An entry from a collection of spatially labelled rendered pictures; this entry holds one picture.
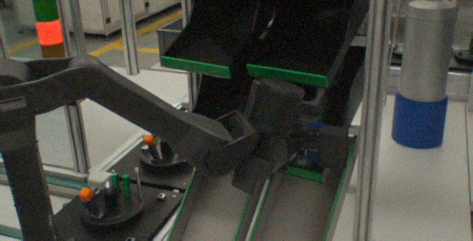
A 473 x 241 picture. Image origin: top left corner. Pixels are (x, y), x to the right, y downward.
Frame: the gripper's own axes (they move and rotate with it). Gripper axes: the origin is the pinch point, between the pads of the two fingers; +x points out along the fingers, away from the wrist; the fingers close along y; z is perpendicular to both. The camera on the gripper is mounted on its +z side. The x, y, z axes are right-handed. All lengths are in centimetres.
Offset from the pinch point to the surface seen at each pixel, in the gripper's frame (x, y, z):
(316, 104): 4.5, -1.9, 4.5
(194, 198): 7.2, 22.4, -16.4
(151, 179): 25, 44, -21
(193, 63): -5.9, 15.5, 10.9
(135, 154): 34, 55, -18
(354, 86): 8.9, -6.9, 7.4
